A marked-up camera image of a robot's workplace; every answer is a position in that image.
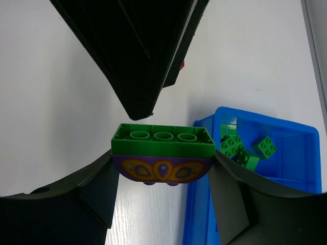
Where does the green lego brick with studs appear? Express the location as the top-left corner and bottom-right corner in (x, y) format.
(220, 115), (237, 138)

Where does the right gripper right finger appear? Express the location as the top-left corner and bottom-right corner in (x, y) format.
(208, 151), (326, 244)

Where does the green curved lego brick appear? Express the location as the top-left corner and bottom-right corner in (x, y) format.
(236, 150), (260, 171)

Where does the blue divided plastic bin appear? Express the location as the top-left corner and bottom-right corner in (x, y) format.
(182, 107), (326, 244)

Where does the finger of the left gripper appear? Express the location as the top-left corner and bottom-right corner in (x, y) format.
(163, 0), (209, 88)
(52, 1), (196, 120)

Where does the green lego end brick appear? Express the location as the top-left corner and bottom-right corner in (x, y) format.
(220, 135), (244, 158)

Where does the red lego brick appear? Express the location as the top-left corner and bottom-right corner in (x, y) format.
(180, 61), (185, 70)

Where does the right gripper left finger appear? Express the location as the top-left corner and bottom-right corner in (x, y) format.
(1, 151), (119, 244)

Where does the green butterfly printed lego brick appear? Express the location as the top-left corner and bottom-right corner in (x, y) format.
(111, 124), (216, 186)

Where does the small green lego brick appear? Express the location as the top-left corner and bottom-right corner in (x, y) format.
(256, 136), (277, 159)

